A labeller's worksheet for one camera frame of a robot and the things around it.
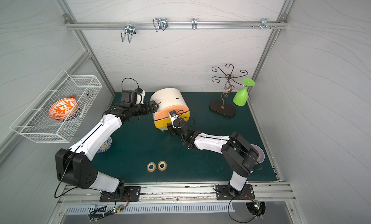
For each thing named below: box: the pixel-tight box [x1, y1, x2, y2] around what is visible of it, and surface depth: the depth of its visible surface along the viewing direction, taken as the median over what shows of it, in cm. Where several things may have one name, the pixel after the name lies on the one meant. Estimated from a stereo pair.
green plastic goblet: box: [232, 78, 256, 107], surface depth 90 cm
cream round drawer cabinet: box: [150, 87, 191, 131], surface depth 87 cm
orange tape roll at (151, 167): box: [146, 162, 157, 173], surface depth 84 cm
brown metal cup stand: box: [209, 63, 249, 117], surface depth 93 cm
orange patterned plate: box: [48, 95, 80, 122], surface depth 67 cm
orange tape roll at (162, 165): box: [157, 160, 168, 172], surface depth 84 cm
